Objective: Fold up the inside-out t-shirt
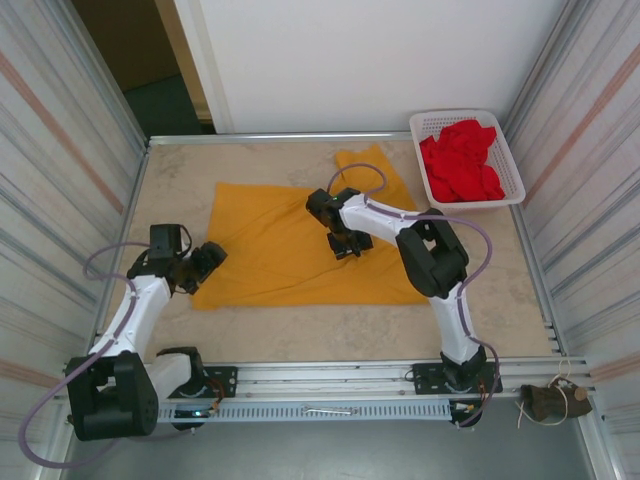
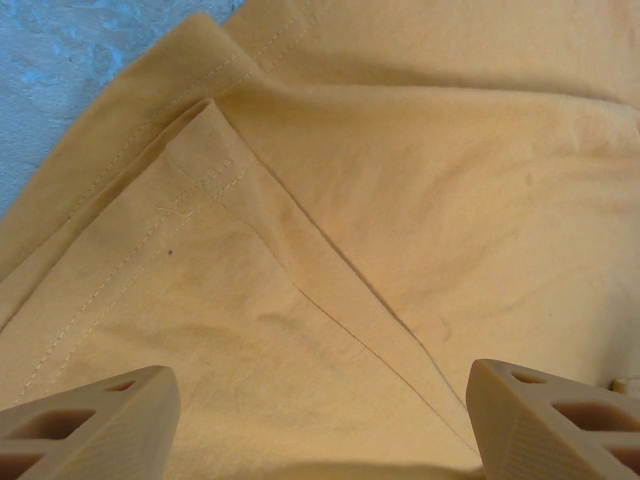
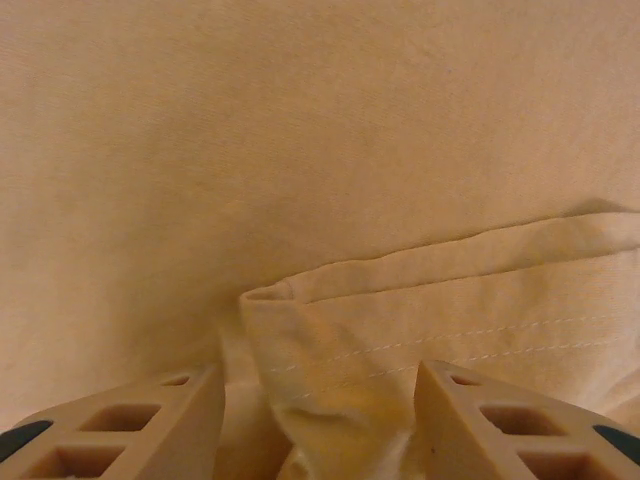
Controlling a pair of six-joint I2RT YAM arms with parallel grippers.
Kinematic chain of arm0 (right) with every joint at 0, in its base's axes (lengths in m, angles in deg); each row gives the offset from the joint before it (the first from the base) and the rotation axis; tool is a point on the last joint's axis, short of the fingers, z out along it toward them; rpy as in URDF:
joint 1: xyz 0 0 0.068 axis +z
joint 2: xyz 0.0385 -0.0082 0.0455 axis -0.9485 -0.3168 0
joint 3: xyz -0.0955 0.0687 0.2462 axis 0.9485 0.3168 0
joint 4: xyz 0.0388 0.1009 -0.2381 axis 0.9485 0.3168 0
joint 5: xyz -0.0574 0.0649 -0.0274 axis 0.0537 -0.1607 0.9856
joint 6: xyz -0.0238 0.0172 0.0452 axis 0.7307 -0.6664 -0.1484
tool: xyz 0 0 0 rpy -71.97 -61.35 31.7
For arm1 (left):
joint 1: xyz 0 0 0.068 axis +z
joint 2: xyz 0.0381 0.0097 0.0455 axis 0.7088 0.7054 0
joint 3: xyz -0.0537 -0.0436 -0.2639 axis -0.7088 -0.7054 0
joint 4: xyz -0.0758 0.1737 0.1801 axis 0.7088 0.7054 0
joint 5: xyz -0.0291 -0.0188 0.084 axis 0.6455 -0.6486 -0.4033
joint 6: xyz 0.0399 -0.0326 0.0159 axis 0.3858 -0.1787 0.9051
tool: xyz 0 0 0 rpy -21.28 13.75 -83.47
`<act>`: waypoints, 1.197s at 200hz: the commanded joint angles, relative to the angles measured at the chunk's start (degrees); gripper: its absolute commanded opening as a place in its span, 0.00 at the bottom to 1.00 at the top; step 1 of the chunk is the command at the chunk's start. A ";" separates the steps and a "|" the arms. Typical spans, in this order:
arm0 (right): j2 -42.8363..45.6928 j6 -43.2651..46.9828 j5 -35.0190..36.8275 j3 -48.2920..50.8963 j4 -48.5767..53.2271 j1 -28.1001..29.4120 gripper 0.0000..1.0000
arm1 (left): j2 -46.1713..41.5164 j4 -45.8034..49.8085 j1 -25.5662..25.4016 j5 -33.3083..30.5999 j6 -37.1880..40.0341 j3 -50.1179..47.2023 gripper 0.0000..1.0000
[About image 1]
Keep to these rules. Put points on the white door frame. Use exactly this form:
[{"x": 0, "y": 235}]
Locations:
[{"x": 212, "y": 85}]

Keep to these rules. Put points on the small silver wrench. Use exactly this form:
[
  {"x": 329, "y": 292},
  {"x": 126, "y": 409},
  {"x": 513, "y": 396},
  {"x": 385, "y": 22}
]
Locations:
[{"x": 330, "y": 410}]

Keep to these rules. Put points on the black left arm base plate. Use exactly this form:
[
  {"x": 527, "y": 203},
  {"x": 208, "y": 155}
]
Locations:
[{"x": 225, "y": 380}]

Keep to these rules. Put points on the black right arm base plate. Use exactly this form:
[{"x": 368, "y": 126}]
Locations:
[{"x": 425, "y": 380}]

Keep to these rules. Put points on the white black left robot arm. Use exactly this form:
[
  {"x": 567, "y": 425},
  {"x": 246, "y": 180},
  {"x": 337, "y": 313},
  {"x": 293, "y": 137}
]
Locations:
[{"x": 135, "y": 315}]

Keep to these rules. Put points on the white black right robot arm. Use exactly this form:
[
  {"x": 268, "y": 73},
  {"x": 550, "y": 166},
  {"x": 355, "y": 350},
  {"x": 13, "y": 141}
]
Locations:
[{"x": 370, "y": 217}]

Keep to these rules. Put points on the red crumpled cloth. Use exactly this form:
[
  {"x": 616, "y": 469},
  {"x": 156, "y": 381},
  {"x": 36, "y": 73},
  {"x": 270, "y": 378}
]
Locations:
[{"x": 465, "y": 170}]

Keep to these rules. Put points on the white plastic mesh basket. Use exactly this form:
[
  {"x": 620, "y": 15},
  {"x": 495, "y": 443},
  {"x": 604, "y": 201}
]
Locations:
[{"x": 427, "y": 124}]

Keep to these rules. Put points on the yellow printed t-shirt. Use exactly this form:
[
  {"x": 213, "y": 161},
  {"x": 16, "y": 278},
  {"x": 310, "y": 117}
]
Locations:
[{"x": 270, "y": 250}]

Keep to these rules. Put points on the aluminium table edge rail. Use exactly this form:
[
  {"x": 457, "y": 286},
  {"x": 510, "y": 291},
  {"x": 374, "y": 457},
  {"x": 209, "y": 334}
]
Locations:
[{"x": 300, "y": 137}]

